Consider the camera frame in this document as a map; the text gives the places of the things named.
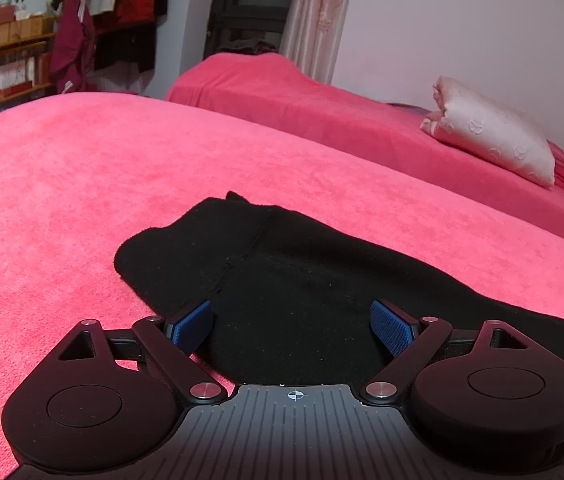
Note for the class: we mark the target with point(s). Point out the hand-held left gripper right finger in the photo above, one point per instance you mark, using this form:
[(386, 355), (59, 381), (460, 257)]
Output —
[(390, 329)]

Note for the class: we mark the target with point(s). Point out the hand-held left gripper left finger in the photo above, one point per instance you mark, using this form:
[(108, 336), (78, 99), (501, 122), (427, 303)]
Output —
[(193, 327)]

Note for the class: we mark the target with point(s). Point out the black pants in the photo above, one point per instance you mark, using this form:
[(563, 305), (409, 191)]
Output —
[(302, 290)]

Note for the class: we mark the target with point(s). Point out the pink fleece blanket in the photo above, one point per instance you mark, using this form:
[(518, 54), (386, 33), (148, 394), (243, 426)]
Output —
[(62, 185)]

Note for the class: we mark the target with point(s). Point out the pale pink pillow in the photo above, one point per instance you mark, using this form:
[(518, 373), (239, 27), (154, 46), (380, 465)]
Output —
[(491, 135)]

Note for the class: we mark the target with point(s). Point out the dark cloth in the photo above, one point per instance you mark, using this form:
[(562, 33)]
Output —
[(251, 46)]

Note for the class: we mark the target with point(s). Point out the hanging black garment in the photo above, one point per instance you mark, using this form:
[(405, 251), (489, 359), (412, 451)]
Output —
[(124, 47)]

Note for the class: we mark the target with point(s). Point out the hanging maroon garment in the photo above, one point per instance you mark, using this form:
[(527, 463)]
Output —
[(72, 45)]

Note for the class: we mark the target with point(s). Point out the pale patterned curtain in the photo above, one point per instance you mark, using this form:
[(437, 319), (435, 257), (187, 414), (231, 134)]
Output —
[(317, 15)]

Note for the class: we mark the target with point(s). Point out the dark cabinet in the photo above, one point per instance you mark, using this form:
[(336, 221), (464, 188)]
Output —
[(247, 0)]

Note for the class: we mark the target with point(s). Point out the wooden shelf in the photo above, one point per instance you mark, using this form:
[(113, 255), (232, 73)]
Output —
[(7, 52)]

